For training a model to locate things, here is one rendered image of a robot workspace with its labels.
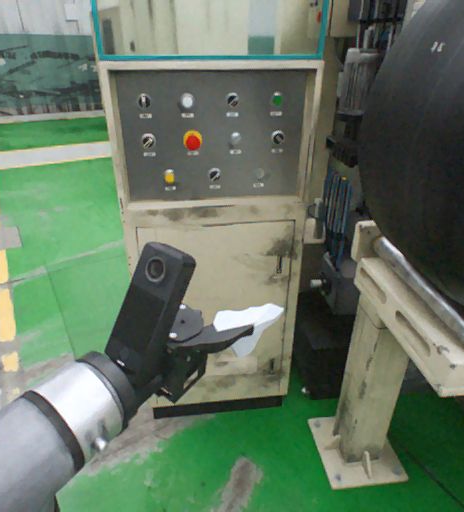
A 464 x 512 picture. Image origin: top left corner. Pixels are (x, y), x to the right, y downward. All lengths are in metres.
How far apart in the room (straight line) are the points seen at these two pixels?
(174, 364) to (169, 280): 0.09
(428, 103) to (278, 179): 0.67
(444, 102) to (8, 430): 0.55
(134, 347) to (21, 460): 0.11
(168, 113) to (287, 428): 1.21
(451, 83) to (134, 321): 0.45
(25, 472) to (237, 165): 0.97
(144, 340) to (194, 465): 1.24
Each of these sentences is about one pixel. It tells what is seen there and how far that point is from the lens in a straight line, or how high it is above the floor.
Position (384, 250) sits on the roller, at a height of 0.91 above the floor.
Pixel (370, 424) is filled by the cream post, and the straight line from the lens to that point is 1.46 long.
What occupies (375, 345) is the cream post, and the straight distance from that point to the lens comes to 1.21.
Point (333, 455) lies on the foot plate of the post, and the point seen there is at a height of 0.01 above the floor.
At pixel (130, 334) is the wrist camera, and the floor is 1.09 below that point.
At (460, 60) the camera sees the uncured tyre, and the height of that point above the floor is 1.29.
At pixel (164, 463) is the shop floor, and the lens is 1.58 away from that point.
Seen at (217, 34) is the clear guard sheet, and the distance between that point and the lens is 1.08.
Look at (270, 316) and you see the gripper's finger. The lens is 0.42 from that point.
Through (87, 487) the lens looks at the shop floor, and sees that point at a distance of 1.59.
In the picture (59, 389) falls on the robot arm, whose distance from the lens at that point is 0.34.
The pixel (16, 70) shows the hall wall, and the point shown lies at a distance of 9.22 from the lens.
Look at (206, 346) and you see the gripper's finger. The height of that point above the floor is 1.06.
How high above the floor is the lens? 1.31
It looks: 29 degrees down
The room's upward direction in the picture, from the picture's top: straight up
